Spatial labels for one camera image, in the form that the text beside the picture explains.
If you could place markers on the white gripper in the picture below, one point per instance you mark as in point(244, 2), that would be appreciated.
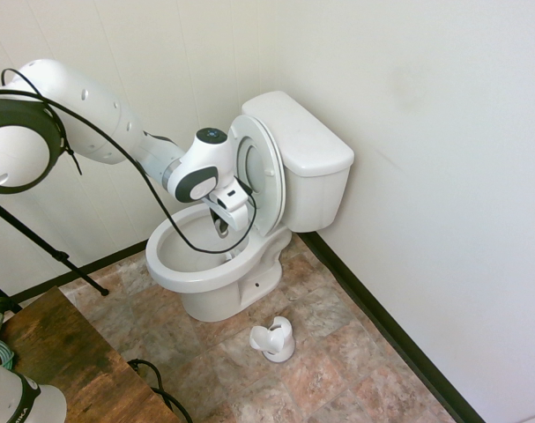
point(236, 211)

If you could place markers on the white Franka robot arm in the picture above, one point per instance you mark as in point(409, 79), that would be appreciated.
point(95, 114)

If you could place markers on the white ceramic toilet bowl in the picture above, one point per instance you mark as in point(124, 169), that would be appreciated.
point(214, 286)

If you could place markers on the white toilet seat cover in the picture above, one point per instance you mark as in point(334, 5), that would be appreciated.
point(258, 158)

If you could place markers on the white toilet tank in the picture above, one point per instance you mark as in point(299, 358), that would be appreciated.
point(313, 194)

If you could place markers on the white toilet tank lid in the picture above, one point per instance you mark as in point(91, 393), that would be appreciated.
point(302, 132)

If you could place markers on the white toilet brush holder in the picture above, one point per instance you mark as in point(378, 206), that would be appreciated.
point(276, 348)

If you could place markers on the short black baseboard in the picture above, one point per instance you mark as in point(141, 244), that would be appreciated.
point(95, 264)

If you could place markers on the long black baseboard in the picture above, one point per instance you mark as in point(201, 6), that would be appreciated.
point(381, 317)

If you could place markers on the brown wooden table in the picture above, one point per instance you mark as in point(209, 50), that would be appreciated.
point(73, 352)

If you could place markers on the black camera tripod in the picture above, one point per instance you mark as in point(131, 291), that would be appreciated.
point(51, 249)

